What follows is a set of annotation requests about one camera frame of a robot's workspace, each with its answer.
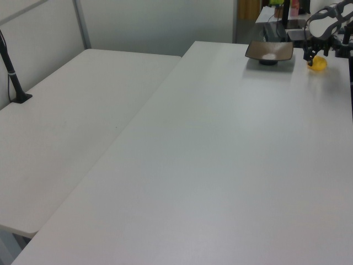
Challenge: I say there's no white side table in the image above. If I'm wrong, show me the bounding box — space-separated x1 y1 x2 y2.
0 49 183 265

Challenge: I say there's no short black stand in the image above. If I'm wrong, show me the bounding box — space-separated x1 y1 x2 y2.
334 25 353 59

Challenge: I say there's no yellow lemon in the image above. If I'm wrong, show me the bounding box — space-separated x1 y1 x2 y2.
307 55 329 73

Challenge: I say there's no grey partition post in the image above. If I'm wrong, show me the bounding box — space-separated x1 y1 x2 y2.
73 0 92 50

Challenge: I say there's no black camera stand pole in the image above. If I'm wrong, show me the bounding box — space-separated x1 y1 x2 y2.
0 29 33 104

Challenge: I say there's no brown wooden panel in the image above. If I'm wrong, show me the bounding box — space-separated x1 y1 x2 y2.
237 0 261 20

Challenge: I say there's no brown square ceramic plate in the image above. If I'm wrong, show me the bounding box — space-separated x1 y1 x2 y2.
244 40 295 66

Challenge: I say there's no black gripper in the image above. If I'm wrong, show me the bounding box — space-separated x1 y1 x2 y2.
303 37 336 67

